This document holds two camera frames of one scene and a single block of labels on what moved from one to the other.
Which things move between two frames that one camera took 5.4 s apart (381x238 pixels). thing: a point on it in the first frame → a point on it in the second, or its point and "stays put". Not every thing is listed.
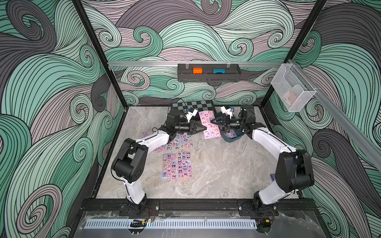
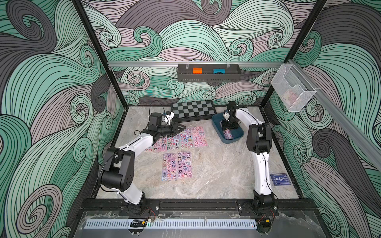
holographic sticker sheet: (186, 141) stays put
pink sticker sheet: (184, 168) stays put
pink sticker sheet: (212, 130) → (199, 137)
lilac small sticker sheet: (175, 145) stays put
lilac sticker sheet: (169, 167) stays put
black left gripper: (191, 128) → (173, 128)
